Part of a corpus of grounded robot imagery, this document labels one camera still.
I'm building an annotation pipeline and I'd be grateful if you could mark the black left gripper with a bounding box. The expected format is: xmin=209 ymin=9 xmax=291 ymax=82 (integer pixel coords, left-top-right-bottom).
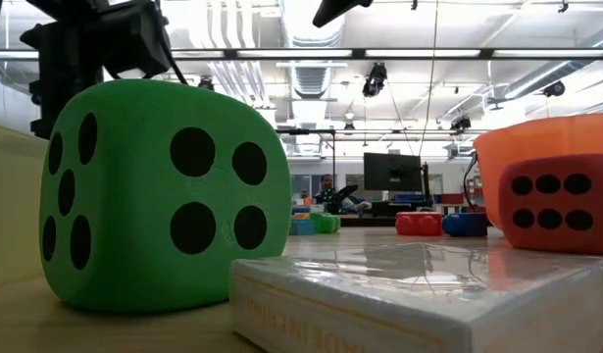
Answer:
xmin=19 ymin=22 xmax=106 ymax=141

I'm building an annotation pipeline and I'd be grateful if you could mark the green foam die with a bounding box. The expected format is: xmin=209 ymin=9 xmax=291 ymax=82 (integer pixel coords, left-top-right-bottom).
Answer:
xmin=38 ymin=78 xmax=293 ymax=315

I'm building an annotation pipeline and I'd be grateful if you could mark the red two-stud toy brick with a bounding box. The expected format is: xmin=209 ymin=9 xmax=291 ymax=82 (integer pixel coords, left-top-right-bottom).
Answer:
xmin=395 ymin=211 xmax=444 ymax=237

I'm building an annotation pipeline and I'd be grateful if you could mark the blue toy brick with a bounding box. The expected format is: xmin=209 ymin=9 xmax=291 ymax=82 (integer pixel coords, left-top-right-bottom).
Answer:
xmin=441 ymin=212 xmax=489 ymax=238

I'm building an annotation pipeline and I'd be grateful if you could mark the black background stand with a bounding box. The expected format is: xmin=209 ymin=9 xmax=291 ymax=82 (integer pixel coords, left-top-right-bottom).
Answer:
xmin=276 ymin=127 xmax=337 ymax=182

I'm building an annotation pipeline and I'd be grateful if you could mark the yellow plastic tray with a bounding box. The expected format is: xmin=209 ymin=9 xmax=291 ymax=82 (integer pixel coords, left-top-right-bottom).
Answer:
xmin=0 ymin=122 xmax=50 ymax=288

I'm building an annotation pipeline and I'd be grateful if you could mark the person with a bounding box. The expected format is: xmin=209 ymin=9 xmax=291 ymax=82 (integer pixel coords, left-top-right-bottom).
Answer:
xmin=314 ymin=174 xmax=374 ymax=213

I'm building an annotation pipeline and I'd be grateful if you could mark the black computer monitor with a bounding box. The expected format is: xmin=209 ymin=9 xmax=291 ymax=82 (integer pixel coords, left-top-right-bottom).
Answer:
xmin=363 ymin=152 xmax=424 ymax=193

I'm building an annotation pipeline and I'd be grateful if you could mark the blue storage bin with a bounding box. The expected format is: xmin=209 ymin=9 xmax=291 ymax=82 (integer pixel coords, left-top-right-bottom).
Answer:
xmin=393 ymin=193 xmax=435 ymax=205

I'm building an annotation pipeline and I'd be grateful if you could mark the green toy brick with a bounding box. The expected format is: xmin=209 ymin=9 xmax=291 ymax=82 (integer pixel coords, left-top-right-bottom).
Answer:
xmin=309 ymin=212 xmax=341 ymax=234

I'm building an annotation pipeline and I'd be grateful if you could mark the teal toy brick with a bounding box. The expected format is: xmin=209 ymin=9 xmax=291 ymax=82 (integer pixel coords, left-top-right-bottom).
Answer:
xmin=289 ymin=218 xmax=316 ymax=236

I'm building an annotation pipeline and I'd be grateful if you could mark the orange pumpkin-face bucket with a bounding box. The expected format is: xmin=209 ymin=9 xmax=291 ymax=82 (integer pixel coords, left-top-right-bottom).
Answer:
xmin=474 ymin=113 xmax=603 ymax=231

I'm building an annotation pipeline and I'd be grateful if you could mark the red foam die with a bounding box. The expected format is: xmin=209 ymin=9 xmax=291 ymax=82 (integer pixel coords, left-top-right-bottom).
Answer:
xmin=499 ymin=154 xmax=603 ymax=255

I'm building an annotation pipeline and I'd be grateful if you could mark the white wrapped card box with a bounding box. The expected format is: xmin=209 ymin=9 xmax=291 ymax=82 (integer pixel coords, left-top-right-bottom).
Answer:
xmin=229 ymin=242 xmax=603 ymax=353

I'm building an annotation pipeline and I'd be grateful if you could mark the black overhead camera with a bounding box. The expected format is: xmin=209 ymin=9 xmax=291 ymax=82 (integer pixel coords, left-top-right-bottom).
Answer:
xmin=362 ymin=62 xmax=388 ymax=97

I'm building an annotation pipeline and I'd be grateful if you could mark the thin hanging cable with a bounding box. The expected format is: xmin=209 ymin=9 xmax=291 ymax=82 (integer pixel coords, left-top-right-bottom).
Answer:
xmin=418 ymin=0 xmax=440 ymax=158

